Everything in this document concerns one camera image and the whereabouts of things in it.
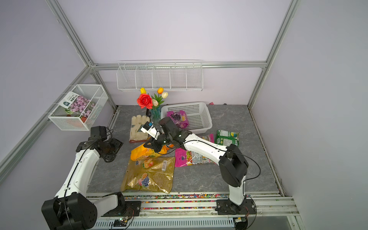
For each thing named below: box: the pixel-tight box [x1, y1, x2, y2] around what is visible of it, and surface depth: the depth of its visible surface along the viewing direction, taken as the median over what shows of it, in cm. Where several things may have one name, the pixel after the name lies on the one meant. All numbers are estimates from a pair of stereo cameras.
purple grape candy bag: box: [166, 110, 189, 129], surface depth 108 cm
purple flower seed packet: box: [57, 91, 97, 118], surface depth 75 cm
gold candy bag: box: [120, 156, 176, 194], surface depth 83 cm
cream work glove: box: [128, 114, 150, 144], surface depth 107 cm
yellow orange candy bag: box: [130, 144, 174, 161], surface depth 76 cm
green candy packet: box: [214, 129, 240, 148], surface depth 101 cm
